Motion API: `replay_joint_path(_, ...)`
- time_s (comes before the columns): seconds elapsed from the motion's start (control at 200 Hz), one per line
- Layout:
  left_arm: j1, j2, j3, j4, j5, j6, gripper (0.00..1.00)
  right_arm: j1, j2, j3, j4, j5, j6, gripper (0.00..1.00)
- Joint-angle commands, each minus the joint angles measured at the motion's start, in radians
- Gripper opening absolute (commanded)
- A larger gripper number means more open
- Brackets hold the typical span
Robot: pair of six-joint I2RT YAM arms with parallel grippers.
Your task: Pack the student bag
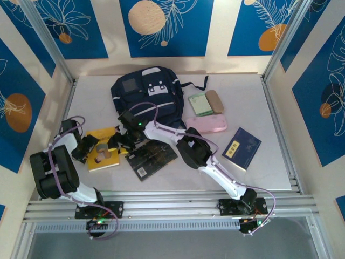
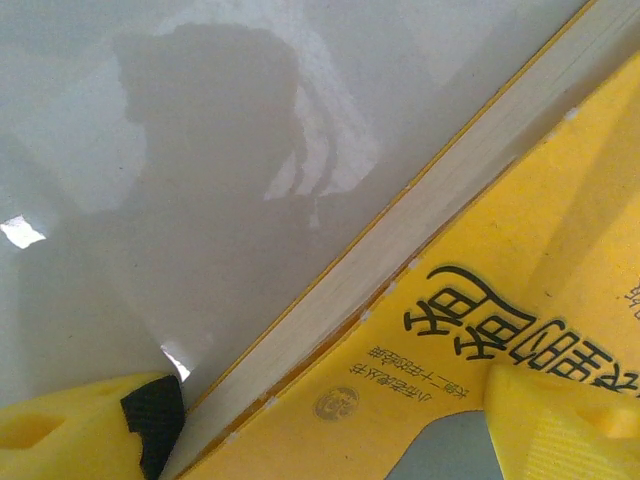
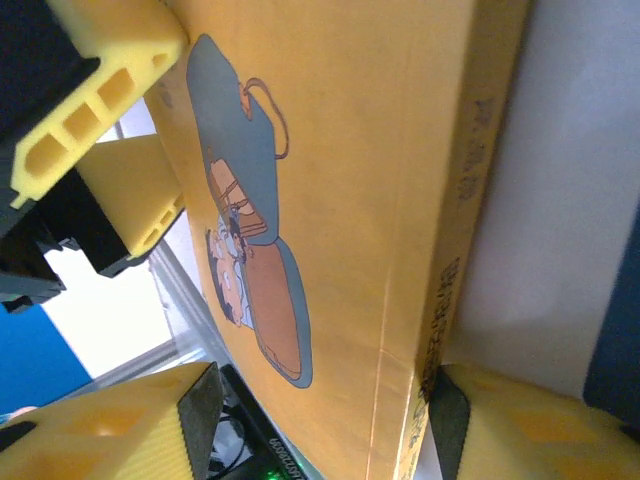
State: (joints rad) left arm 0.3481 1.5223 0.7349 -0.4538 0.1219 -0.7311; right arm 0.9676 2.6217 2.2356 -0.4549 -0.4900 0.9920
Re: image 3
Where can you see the yellow cartoon cover book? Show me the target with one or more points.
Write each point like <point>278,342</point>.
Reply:
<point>360,200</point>

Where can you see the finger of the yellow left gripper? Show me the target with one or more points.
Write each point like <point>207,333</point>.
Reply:
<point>130,45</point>
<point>145,195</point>

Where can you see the aluminium frame side rail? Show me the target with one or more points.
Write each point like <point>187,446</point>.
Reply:
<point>185,310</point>

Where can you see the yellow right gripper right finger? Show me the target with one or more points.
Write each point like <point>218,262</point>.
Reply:
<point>540,435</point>

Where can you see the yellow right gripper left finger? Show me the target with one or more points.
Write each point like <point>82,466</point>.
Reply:
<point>100,430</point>

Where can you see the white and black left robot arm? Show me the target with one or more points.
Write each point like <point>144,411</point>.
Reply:
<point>260,450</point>

